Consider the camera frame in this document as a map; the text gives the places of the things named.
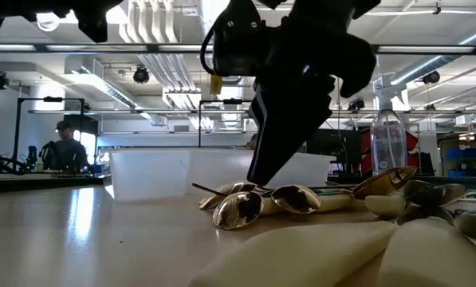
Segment blue bin shelving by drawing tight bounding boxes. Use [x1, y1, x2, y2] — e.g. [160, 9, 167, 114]
[439, 137, 476, 179]

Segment black fork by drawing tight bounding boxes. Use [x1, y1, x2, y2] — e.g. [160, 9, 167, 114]
[191, 182, 262, 199]

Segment black table frame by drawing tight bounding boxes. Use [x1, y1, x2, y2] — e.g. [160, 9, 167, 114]
[327, 174, 476, 188]

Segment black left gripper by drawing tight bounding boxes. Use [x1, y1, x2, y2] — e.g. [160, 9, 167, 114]
[72, 0, 123, 43]

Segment small black monitor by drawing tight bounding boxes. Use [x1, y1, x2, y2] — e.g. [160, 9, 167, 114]
[63, 114, 100, 136]

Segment black horizontal rig beam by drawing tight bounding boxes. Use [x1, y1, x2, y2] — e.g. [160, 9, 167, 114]
[0, 42, 476, 56]

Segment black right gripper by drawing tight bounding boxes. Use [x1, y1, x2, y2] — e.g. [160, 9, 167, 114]
[211, 0, 382, 186]

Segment black rectangular gantry frame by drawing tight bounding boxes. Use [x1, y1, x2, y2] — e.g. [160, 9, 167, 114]
[198, 98, 258, 149]
[13, 96, 86, 161]

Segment clear spray bottle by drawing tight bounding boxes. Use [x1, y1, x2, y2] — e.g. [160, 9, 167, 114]
[370, 85, 409, 177]

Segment yellow cable tag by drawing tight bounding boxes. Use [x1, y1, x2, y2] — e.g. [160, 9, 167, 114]
[209, 74, 224, 96]

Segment black distant robot arms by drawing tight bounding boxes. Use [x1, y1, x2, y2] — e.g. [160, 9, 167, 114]
[0, 139, 39, 176]

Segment large black monitor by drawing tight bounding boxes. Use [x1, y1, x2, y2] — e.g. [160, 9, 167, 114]
[305, 128, 362, 177]

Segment clear plastic compartment tray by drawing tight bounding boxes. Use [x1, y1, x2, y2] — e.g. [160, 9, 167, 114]
[108, 147, 337, 203]

